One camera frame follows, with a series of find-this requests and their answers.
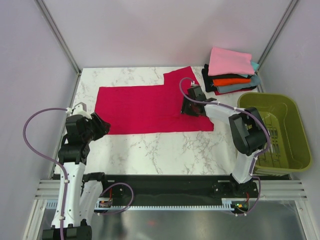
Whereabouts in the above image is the folded black t shirt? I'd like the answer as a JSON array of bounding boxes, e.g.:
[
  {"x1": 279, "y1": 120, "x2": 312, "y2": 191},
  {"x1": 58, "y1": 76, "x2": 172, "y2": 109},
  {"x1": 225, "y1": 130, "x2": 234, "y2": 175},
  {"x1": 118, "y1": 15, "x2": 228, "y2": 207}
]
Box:
[{"x1": 201, "y1": 64, "x2": 252, "y2": 93}]

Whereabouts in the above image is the olive green plastic basket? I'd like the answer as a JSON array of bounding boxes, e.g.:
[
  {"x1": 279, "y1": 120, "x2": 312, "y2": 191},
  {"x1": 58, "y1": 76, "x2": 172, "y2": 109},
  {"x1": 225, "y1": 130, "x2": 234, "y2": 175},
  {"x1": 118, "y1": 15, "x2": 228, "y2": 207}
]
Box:
[{"x1": 237, "y1": 92, "x2": 312, "y2": 176}]

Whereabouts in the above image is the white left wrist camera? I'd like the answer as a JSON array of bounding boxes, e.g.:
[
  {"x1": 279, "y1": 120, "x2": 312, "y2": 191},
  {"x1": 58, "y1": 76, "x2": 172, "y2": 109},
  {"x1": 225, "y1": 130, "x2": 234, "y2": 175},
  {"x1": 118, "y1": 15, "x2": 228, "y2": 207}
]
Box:
[{"x1": 66, "y1": 102, "x2": 92, "y2": 119}]

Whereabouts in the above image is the folded pink t shirt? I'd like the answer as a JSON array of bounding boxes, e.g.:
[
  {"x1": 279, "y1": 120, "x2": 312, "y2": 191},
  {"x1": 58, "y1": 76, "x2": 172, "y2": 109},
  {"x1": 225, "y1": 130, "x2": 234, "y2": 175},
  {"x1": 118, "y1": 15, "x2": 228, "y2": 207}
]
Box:
[{"x1": 208, "y1": 47, "x2": 255, "y2": 76}]

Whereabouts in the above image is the folded dark red t shirt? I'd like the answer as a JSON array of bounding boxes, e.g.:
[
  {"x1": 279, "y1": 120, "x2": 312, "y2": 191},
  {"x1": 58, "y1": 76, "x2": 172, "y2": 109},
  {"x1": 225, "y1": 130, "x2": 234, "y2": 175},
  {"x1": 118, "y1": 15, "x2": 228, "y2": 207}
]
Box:
[{"x1": 214, "y1": 86, "x2": 257, "y2": 96}]

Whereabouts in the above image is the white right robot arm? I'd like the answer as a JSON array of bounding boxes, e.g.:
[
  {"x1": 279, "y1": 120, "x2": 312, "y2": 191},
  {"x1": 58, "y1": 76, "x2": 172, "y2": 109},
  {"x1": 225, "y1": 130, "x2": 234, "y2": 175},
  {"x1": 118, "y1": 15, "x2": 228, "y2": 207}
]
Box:
[{"x1": 181, "y1": 85, "x2": 270, "y2": 197}]

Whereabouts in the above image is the magenta t shirt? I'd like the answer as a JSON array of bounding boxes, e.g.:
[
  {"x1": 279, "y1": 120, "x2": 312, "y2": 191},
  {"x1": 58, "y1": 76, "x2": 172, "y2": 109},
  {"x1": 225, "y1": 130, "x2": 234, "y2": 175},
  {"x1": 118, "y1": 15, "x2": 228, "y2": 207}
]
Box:
[{"x1": 94, "y1": 66, "x2": 214, "y2": 135}]

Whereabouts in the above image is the folded teal t shirt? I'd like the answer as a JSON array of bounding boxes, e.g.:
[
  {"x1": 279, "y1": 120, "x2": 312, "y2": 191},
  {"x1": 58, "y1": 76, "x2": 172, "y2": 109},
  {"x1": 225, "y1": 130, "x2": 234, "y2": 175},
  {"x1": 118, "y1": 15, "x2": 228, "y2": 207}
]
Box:
[{"x1": 250, "y1": 61, "x2": 260, "y2": 75}]

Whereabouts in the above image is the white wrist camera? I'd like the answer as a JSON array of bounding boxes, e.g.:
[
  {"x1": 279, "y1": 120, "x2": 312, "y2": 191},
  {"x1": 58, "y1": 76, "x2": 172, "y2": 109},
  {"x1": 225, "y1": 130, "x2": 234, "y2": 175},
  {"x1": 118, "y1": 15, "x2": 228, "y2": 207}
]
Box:
[
  {"x1": 190, "y1": 81, "x2": 200, "y2": 89},
  {"x1": 66, "y1": 102, "x2": 92, "y2": 119}
]

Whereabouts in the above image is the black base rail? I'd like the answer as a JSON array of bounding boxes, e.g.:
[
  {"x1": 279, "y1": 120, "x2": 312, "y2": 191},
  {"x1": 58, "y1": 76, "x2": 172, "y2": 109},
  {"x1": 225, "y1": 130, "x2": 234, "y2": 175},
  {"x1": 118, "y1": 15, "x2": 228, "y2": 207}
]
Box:
[{"x1": 74, "y1": 173, "x2": 260, "y2": 207}]

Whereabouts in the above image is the folded grey blue t shirt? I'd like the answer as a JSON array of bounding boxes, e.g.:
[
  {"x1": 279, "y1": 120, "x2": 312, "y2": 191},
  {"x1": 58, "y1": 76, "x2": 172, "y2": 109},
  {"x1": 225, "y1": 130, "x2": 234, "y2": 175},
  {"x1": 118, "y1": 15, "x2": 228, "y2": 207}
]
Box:
[{"x1": 217, "y1": 75, "x2": 261, "y2": 94}]

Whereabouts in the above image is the white slotted cable duct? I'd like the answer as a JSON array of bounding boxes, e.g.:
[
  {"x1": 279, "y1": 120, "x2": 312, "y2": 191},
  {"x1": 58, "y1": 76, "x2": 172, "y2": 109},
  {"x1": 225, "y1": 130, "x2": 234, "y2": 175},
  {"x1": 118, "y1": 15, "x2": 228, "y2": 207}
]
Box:
[{"x1": 46, "y1": 198, "x2": 250, "y2": 213}]

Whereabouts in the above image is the folded orange t shirt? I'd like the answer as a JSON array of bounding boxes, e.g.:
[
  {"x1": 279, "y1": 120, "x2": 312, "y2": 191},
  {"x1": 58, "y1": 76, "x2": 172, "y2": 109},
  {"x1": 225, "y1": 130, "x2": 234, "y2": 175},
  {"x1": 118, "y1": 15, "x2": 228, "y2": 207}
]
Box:
[{"x1": 213, "y1": 78, "x2": 251, "y2": 87}]

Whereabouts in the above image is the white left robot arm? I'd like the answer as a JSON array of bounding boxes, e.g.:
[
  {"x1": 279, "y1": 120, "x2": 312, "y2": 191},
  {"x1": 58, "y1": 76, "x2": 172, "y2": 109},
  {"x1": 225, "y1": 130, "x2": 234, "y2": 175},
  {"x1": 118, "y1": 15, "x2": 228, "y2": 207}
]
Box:
[{"x1": 42, "y1": 112, "x2": 110, "y2": 240}]

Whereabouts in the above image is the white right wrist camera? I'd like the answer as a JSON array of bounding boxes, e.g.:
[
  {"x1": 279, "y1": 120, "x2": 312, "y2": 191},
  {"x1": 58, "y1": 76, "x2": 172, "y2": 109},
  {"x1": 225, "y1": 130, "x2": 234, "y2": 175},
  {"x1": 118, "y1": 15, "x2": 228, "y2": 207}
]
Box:
[{"x1": 190, "y1": 81, "x2": 200, "y2": 89}]

